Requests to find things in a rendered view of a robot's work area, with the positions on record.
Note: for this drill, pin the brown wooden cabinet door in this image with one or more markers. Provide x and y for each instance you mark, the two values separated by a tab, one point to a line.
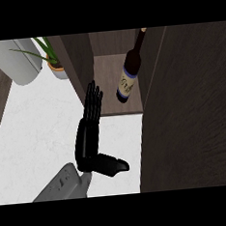
189	111

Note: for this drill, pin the dark wine bottle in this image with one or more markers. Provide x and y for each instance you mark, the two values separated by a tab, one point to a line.
127	81

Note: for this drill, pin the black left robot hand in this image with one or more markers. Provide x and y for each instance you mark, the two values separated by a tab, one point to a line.
87	143

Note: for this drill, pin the pale grey appliance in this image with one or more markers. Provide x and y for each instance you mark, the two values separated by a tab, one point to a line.
15	60

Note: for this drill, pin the green potted plant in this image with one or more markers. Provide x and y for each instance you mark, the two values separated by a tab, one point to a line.
52	57

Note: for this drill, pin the brown wooden cabinet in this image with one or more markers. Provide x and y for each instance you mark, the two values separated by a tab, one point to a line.
110	73

